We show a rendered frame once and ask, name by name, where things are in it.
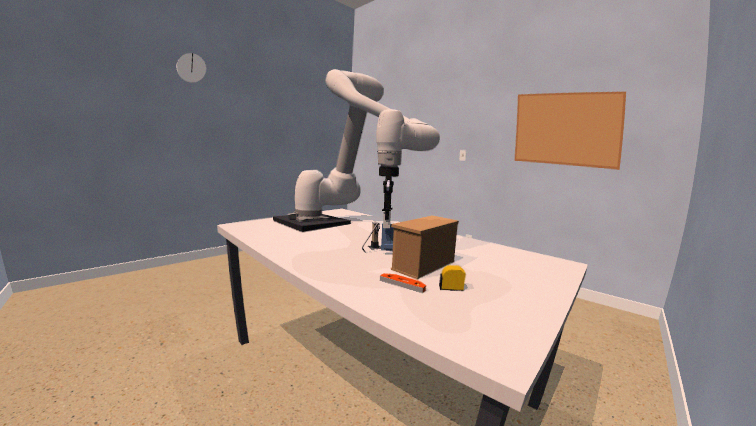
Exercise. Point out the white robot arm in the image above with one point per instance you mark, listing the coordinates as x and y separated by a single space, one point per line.
394 132

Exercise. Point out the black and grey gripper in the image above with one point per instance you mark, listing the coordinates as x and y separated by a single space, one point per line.
388 172

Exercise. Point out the red spirit level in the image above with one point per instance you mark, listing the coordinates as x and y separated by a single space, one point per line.
399 281

